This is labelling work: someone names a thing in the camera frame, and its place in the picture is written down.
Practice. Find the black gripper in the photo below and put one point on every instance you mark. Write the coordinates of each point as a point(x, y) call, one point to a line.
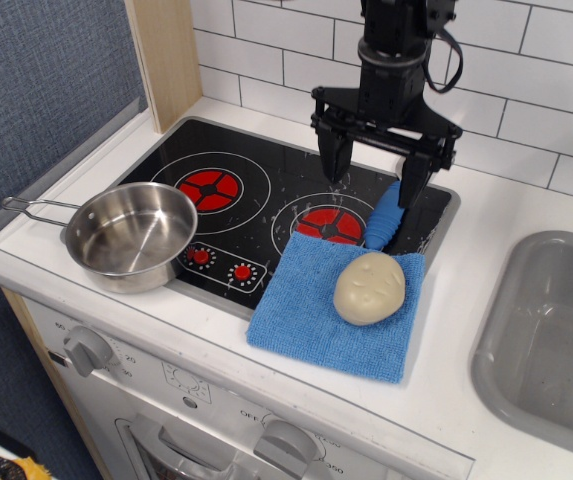
point(386, 111)

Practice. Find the spoon with blue handle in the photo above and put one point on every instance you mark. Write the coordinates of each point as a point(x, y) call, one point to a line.
point(386, 218)

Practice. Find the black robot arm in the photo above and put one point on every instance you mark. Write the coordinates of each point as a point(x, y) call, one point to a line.
point(395, 27)

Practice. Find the black toy stovetop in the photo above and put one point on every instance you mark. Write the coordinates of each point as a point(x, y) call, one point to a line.
point(251, 195)

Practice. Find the beige toy potato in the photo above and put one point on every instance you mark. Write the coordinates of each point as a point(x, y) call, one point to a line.
point(370, 289)

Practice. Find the grey sink basin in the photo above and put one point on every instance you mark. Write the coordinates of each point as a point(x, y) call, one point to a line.
point(522, 366)

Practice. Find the stainless steel pot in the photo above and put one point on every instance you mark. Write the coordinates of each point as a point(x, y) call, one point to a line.
point(128, 239)

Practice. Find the grey right oven knob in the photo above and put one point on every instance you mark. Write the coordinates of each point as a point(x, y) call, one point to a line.
point(286, 447)

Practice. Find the grey oven knob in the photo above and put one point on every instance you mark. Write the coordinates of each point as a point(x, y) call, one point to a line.
point(286, 447)
point(87, 350)

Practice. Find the white toy oven front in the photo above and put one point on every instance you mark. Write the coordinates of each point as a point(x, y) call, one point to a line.
point(149, 419)

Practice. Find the grey left oven knob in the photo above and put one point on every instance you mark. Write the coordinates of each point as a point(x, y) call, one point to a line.
point(87, 350)

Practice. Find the yellow black object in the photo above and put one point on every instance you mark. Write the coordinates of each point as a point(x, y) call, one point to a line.
point(23, 469)

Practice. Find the wooden side post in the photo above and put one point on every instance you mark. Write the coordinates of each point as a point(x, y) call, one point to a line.
point(165, 45)

